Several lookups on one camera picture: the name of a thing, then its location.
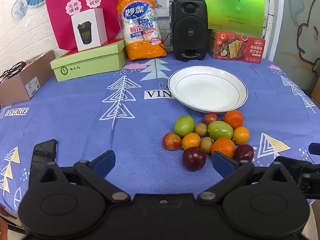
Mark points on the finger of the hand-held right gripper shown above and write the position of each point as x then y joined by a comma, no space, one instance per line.
287,160
314,147

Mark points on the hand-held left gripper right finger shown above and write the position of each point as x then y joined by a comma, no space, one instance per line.
222,163

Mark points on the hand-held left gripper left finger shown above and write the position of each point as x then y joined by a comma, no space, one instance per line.
106,160

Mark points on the dark red plum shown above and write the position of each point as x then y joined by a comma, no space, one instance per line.
243,153
194,158

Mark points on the small brown longan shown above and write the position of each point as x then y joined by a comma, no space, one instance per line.
201,129
206,144

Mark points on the yellow-orange kumquat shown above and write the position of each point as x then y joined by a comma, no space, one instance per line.
240,135
191,141

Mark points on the small red tomato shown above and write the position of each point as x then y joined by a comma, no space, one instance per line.
210,119

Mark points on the red and yellow plum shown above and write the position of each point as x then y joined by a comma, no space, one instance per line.
172,141

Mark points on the white plate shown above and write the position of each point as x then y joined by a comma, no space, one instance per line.
208,87

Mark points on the blue printed tablecloth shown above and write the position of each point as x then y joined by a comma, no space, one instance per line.
100,130

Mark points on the black smartphone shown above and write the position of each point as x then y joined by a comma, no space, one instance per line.
43,151

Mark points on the green shoe box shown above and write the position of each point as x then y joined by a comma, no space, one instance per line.
90,60

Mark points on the brown cardboard box with label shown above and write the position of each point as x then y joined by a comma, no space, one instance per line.
22,82

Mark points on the red cracker box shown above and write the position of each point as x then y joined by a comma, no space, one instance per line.
237,46

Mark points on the white box with cup picture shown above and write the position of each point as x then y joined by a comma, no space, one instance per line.
88,30

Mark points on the black speaker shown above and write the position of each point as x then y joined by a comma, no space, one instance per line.
189,30

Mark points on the orange pack of paper cups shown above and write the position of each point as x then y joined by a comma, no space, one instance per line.
143,27

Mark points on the pink paper bag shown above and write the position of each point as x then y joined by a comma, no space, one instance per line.
60,15

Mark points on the large green gift box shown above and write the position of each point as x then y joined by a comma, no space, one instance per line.
233,7

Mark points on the small blue paper fan decoration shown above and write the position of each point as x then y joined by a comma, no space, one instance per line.
18,10

